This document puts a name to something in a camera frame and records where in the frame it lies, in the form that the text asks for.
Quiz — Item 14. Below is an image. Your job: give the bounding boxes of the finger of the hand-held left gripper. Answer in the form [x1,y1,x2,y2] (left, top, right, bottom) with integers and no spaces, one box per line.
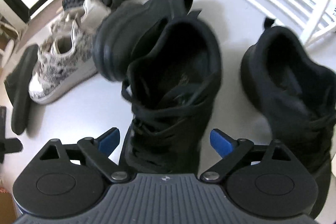
[0,138,23,154]

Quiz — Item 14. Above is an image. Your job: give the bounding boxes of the plain white sneaker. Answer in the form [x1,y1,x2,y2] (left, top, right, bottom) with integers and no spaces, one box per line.
[59,0,112,29]

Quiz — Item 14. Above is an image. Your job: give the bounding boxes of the black lace-up sneaker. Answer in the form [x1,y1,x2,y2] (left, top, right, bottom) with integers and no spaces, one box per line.
[240,17,336,217]
[118,17,223,175]

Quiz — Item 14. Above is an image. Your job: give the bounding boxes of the white patterned sneaker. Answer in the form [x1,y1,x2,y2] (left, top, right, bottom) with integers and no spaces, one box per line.
[28,20,100,105]

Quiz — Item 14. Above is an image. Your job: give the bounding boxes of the open cardboard box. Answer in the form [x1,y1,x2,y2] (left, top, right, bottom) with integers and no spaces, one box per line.
[0,187,16,224]

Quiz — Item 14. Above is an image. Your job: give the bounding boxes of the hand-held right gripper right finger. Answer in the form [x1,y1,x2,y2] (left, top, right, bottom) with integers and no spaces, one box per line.
[200,128,293,184]

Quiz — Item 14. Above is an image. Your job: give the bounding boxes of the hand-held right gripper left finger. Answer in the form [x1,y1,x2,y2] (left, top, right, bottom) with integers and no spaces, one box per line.
[39,127,132,184]

